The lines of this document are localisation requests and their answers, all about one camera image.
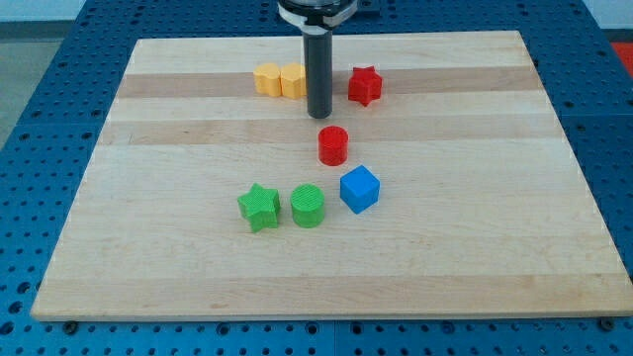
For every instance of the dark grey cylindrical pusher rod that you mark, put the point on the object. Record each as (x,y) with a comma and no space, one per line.
(318,64)

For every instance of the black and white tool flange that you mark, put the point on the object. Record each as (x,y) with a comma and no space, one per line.
(316,17)

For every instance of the blue cube block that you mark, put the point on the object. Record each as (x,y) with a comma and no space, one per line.
(359,189)

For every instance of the yellow hexagon block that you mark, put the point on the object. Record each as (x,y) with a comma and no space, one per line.
(293,81)

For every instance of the yellow heart block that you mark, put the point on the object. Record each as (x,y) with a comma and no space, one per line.
(267,79)

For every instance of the red star block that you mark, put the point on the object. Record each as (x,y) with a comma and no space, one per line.
(365,85)

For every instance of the red cylinder block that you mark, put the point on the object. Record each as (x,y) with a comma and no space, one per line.
(332,145)

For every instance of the green cylinder block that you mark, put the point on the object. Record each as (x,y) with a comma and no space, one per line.
(307,203)

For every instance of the green star block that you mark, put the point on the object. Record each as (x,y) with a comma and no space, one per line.
(260,206)

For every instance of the light wooden board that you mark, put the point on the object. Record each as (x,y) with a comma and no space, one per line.
(483,212)

